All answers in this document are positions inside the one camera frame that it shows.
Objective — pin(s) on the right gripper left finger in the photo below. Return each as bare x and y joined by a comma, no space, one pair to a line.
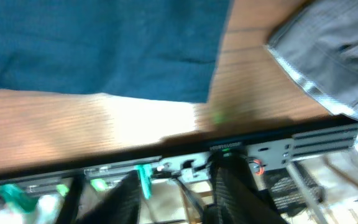
121,205

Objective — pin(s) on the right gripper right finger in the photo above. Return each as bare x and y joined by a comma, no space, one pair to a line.
236,198

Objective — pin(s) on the navy blue shorts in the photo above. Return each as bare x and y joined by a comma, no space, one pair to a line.
156,50

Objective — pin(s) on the grey shorts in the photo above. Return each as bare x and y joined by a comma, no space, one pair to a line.
317,46

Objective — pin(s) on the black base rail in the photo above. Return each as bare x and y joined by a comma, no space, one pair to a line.
269,150

